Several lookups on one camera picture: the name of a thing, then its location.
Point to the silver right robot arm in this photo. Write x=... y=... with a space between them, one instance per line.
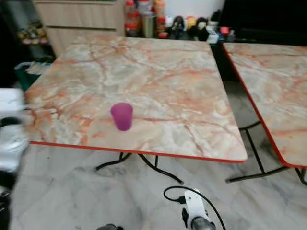
x=201 y=223

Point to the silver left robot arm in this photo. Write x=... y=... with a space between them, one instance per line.
x=12 y=143

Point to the purple plastic cup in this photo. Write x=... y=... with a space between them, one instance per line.
x=122 y=117

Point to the marble-pattern table with red edge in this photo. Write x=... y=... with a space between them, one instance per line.
x=139 y=91
x=273 y=86

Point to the black figurine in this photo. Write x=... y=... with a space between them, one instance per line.
x=201 y=28
x=178 y=27

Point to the small red cup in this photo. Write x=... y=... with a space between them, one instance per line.
x=224 y=30

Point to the green bin with papers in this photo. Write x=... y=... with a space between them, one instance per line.
x=29 y=74

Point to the yellow figurine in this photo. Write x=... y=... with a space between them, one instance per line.
x=191 y=22

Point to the stainless steel tumbler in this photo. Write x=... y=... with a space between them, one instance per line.
x=148 y=24

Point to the orange-capped plastic bottle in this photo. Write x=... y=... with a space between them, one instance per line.
x=159 y=17

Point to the red-capped plastic bottle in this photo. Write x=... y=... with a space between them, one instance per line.
x=131 y=18

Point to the black television screen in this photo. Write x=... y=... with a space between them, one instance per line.
x=264 y=17

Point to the light wooden drawer cabinet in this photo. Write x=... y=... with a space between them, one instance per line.
x=81 y=21

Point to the dark shelf with jars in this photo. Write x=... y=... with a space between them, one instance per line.
x=31 y=32

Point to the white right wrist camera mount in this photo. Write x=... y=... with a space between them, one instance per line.
x=195 y=202

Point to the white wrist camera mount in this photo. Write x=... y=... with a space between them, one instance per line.
x=195 y=202
x=10 y=101

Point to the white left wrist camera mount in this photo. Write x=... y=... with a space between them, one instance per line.
x=10 y=101

